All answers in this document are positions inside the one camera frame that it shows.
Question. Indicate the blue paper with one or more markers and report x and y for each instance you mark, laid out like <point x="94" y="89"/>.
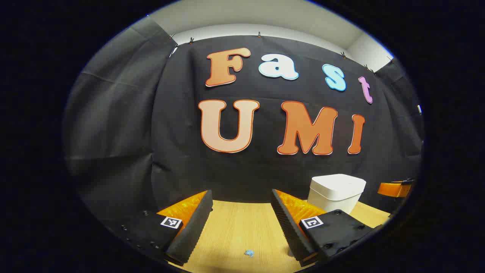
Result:
<point x="249" y="253"/>

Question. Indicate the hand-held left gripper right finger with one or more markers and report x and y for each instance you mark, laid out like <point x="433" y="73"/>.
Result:
<point x="290" y="231"/>

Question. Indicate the wooden desktop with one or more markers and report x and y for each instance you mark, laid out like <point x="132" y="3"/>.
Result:
<point x="242" y="227"/>

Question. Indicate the white desktop garbage bin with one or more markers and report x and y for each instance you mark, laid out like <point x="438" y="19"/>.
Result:
<point x="333" y="193"/>

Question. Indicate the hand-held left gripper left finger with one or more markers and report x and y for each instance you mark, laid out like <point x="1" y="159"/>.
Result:
<point x="191" y="231"/>

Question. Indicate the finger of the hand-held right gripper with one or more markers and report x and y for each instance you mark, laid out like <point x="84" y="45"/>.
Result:
<point x="392" y="189"/>

